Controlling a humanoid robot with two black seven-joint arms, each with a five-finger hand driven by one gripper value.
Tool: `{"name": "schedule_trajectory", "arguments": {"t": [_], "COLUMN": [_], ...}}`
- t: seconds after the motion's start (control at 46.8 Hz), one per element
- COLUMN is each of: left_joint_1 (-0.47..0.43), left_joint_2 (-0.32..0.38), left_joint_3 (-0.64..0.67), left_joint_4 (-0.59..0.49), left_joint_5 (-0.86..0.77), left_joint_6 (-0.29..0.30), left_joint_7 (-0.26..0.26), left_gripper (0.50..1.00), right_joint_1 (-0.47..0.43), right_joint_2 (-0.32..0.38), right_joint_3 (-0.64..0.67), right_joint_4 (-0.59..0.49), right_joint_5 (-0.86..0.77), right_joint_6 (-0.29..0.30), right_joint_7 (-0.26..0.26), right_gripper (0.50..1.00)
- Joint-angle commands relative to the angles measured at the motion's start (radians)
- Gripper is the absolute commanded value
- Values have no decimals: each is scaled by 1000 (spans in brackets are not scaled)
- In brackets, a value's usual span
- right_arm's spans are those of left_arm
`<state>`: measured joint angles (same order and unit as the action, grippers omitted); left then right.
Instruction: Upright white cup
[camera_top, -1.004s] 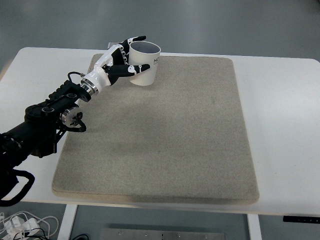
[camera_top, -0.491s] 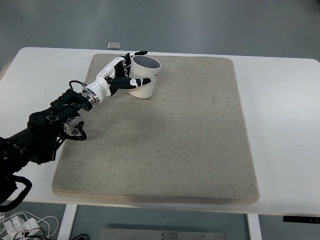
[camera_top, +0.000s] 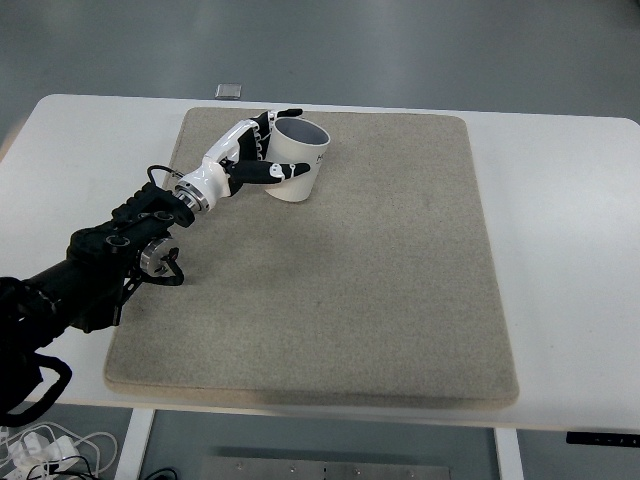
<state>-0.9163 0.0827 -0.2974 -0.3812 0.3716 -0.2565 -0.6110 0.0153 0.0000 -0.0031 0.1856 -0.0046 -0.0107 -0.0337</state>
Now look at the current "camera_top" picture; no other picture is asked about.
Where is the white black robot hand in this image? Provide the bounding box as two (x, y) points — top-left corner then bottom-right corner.
(183, 107), (312, 205)

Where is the white ribbed cup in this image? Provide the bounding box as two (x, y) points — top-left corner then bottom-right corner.
(262, 116), (332, 204)

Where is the beige felt mat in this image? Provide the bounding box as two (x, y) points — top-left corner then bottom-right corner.
(103, 105), (521, 412)

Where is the white table leg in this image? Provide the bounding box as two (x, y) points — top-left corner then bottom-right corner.
(114, 408), (157, 480)
(493, 427), (526, 480)

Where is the grey metal plate with screws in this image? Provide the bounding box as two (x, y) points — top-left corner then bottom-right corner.
(200, 455), (452, 480)

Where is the white power strip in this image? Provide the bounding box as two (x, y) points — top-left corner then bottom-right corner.
(6, 432), (82, 474)

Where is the black table control panel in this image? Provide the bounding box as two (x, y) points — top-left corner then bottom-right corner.
(565, 430), (640, 446)

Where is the white cable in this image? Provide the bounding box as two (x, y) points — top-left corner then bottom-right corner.
(0, 421), (119, 480)

